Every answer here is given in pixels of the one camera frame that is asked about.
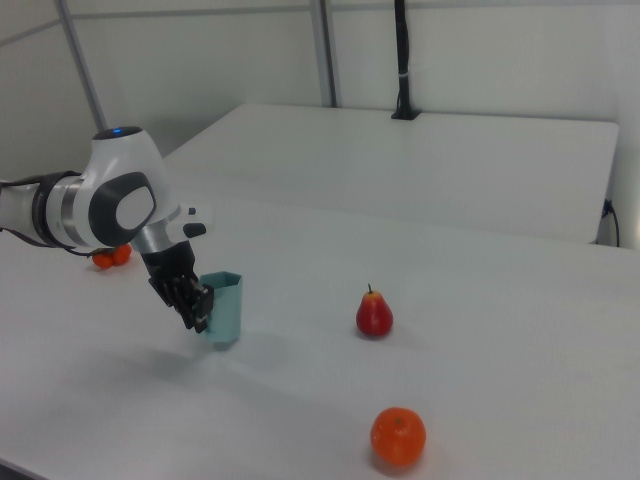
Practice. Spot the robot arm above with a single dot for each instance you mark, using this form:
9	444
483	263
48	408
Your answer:
110	195

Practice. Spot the white partition post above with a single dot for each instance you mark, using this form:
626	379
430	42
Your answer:
326	50
82	65

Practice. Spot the red pear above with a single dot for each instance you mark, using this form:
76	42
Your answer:
374	315

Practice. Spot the adjacent white table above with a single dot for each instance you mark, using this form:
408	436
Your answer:
400	170

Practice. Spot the light blue hexagonal mug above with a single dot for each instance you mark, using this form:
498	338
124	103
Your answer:
227	312

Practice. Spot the black pole with base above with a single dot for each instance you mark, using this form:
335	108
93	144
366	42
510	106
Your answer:
402	60

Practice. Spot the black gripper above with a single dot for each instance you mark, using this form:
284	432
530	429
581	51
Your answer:
170	280

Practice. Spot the orange fruit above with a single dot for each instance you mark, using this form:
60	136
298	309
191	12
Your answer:
398	436

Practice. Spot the tangerine cluster with leaves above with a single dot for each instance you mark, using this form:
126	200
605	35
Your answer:
114	256

